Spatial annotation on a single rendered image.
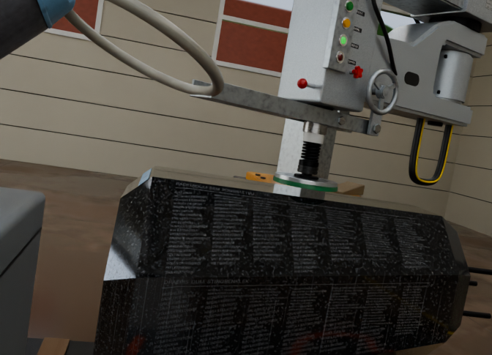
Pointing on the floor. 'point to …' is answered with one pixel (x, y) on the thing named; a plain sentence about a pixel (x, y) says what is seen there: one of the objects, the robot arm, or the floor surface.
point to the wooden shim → (53, 346)
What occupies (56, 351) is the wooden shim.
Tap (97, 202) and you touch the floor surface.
